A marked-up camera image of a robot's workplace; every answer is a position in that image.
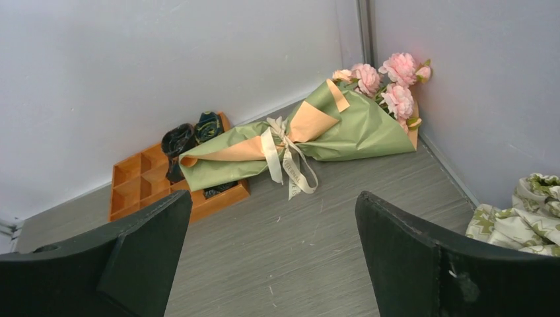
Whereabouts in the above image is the pink flower bunch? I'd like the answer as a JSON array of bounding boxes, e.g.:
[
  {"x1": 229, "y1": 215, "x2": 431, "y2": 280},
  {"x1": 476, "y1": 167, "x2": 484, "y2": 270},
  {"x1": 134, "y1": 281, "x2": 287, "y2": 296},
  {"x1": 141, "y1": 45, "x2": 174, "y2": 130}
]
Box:
[{"x1": 331, "y1": 53, "x2": 432, "y2": 133}]

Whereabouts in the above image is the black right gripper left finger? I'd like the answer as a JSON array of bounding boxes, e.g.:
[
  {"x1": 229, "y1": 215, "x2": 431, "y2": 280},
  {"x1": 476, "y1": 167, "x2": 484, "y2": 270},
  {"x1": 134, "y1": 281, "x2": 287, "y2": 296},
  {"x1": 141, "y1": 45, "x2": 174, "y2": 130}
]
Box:
[{"x1": 1, "y1": 190, "x2": 193, "y2": 316}]

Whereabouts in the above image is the dark rolled cloth back right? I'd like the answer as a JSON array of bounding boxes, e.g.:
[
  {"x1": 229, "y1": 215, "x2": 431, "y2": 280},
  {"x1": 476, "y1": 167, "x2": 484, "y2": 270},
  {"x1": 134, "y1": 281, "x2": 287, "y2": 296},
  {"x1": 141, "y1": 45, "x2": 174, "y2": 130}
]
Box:
[{"x1": 194, "y1": 112, "x2": 225, "y2": 144}]

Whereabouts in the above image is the cream green printed cloth bag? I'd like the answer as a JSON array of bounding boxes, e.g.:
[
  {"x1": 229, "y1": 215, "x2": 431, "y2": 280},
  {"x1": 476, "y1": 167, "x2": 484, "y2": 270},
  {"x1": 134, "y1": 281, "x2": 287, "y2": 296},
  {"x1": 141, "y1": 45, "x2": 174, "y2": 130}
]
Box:
[{"x1": 466, "y1": 173, "x2": 559, "y2": 257}]

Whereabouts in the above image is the dark rolled cloth back left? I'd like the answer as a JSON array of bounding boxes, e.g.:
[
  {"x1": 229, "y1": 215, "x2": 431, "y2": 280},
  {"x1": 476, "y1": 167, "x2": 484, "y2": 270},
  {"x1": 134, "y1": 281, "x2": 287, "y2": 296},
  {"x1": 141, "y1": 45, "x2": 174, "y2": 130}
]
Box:
[{"x1": 161, "y1": 123, "x2": 197, "y2": 184}]

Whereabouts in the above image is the cream printed ribbon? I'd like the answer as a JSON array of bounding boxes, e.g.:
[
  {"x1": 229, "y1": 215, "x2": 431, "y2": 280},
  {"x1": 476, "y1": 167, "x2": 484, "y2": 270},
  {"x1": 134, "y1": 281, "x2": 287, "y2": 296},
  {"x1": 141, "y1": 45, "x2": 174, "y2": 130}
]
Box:
[{"x1": 260, "y1": 117, "x2": 318, "y2": 200}]

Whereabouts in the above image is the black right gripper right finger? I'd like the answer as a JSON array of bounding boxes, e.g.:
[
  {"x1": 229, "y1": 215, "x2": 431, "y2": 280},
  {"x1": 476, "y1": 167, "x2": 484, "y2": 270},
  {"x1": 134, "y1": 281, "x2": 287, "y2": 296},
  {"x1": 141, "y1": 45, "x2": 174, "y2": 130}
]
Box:
[{"x1": 355, "y1": 191, "x2": 559, "y2": 316}]

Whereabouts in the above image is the dark rolled cloth front right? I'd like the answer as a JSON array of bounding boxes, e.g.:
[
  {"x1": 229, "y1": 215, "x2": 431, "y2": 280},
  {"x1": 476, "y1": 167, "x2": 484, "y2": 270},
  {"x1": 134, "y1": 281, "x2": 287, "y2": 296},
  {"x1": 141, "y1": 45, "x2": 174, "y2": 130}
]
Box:
[{"x1": 203, "y1": 181, "x2": 238, "y2": 199}]

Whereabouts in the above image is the dark rolled cloth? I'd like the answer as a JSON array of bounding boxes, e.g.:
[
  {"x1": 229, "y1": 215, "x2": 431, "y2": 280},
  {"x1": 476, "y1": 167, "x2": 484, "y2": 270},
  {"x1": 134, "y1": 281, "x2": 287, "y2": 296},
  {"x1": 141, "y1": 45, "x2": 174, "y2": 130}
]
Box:
[
  {"x1": 203, "y1": 181, "x2": 238, "y2": 199},
  {"x1": 161, "y1": 123, "x2": 197, "y2": 184},
  {"x1": 194, "y1": 112, "x2": 225, "y2": 144}
]

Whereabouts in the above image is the green and peach wrapping paper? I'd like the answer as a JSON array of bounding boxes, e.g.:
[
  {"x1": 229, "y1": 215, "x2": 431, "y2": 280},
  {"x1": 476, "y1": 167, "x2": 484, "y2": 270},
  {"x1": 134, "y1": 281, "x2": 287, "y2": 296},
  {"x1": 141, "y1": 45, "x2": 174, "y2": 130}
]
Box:
[{"x1": 179, "y1": 80, "x2": 417, "y2": 190}]

